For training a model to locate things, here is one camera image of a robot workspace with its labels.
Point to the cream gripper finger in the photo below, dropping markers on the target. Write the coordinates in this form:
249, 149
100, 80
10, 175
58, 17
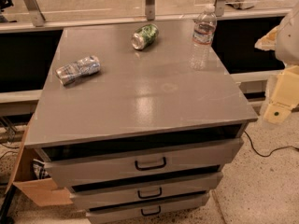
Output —
285, 96

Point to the silver blue redbull can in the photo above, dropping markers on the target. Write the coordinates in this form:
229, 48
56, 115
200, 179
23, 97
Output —
72, 72

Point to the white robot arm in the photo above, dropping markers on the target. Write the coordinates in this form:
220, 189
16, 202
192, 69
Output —
287, 45

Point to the green soda can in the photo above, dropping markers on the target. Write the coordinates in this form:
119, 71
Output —
144, 36

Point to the clear plastic water bottle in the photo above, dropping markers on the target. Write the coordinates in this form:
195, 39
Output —
202, 37

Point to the grey drawer cabinet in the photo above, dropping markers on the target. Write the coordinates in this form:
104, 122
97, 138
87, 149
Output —
139, 100

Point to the bottom grey drawer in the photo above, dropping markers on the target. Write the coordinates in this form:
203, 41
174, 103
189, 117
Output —
148, 209

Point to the grey drawer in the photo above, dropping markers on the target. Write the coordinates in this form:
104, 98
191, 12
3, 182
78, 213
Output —
139, 192
148, 209
97, 169

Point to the middle grey drawer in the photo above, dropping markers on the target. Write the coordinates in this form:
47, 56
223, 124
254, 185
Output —
139, 192

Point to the top grey drawer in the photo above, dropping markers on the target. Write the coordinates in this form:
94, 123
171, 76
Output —
97, 169

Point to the brown cardboard box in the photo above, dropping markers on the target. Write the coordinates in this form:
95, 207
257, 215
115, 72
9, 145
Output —
42, 192

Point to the grey metal center post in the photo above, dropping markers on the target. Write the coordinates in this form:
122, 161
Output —
150, 10

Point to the grey metal railing post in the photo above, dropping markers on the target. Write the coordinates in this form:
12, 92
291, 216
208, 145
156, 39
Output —
35, 13

